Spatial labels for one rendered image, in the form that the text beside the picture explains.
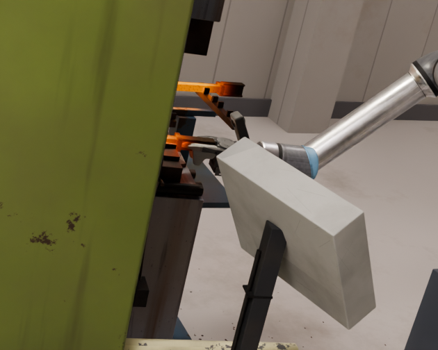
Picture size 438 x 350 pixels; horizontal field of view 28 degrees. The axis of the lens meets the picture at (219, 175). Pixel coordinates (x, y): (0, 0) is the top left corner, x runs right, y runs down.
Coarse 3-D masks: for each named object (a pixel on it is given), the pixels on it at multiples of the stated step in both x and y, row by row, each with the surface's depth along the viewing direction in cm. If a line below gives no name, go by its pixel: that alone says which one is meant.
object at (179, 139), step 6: (168, 138) 222; (174, 138) 223; (180, 138) 222; (186, 138) 224; (192, 138) 224; (198, 138) 225; (204, 138) 226; (210, 138) 227; (180, 144) 222; (180, 150) 223
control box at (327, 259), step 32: (224, 160) 175; (256, 160) 173; (256, 192) 171; (288, 192) 165; (320, 192) 163; (256, 224) 180; (288, 224) 167; (320, 224) 157; (352, 224) 157; (288, 256) 176; (320, 256) 164; (352, 256) 162; (320, 288) 172; (352, 288) 167; (352, 320) 172
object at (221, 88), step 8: (184, 88) 285; (192, 88) 286; (200, 88) 287; (216, 88) 290; (224, 88) 290; (232, 88) 293; (240, 88) 295; (224, 96) 293; (232, 96) 294; (240, 96) 295
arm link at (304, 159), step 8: (280, 144) 232; (288, 144) 233; (280, 152) 229; (288, 152) 230; (296, 152) 231; (304, 152) 232; (312, 152) 233; (288, 160) 230; (296, 160) 230; (304, 160) 231; (312, 160) 232; (296, 168) 231; (304, 168) 232; (312, 168) 232; (312, 176) 234
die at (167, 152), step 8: (168, 144) 221; (176, 144) 221; (168, 152) 218; (176, 152) 219; (168, 160) 216; (176, 160) 217; (168, 168) 213; (176, 168) 213; (160, 176) 213; (168, 176) 214; (176, 176) 214
